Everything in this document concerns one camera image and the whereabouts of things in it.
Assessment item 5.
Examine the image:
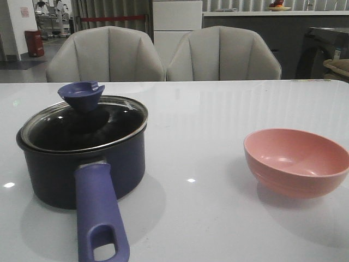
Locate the glass lid with blue knob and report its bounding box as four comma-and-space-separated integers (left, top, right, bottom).
19, 81, 148, 153

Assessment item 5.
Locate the pink bowl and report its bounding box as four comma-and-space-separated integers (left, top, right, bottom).
244, 128, 348, 199

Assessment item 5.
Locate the right grey upholstered chair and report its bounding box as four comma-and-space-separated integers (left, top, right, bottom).
166, 26, 282, 81

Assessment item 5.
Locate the grey upholstered chair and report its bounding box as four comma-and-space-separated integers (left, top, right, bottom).
46, 26, 165, 82
166, 26, 282, 81

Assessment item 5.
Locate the left grey upholstered chair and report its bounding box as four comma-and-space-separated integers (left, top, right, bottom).
46, 26, 165, 82

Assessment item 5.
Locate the white refrigerator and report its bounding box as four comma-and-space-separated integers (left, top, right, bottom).
152, 1, 202, 67

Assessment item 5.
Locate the red barrier belt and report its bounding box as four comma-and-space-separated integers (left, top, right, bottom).
80, 15, 147, 22

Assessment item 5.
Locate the dark kitchen counter cabinet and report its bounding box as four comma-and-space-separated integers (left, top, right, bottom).
202, 11, 348, 79

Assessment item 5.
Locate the fruit plate on counter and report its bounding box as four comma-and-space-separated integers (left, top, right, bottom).
267, 0, 291, 11

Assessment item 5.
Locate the red bin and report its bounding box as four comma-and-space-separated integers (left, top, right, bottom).
25, 30, 44, 57

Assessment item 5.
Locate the black appliance box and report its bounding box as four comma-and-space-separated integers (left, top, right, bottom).
295, 27, 348, 79

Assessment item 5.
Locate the beige cushion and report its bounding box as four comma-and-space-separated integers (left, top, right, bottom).
323, 58, 349, 83

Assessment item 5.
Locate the blue pot with handle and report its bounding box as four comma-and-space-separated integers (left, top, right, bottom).
16, 125, 147, 261

